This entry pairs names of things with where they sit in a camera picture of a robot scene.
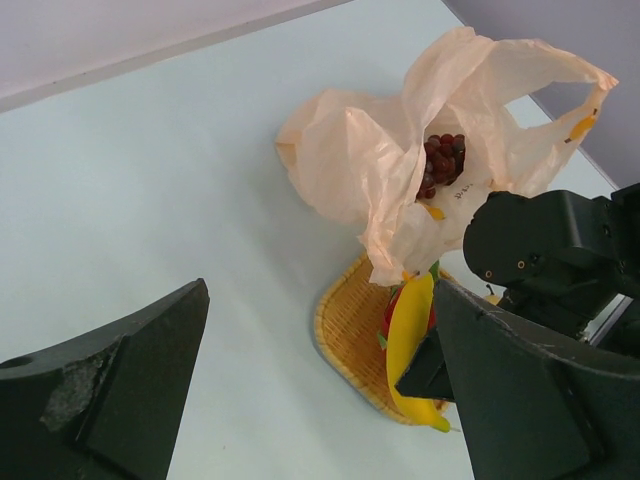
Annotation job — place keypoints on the yellow fake banana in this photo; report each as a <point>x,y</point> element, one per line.
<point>408,327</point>

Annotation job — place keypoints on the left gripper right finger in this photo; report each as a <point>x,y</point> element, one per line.
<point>533,403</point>

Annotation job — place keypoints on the woven bamboo tray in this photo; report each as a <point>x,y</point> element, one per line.
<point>346,325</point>

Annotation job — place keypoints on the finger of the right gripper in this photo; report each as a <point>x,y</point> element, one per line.
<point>426,376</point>

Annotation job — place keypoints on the dark red fake grapes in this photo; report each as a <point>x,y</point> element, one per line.
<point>445,159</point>

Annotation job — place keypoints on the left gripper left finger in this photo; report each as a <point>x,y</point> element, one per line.
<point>106,404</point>

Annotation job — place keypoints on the yellow fake lemon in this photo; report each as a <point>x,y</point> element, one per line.
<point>492,297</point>

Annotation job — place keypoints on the translucent orange plastic bag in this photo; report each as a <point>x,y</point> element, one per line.
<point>474,116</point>

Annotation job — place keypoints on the red fake fruit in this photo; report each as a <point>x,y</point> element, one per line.
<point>396,290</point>

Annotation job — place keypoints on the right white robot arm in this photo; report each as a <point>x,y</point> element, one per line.
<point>565,334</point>

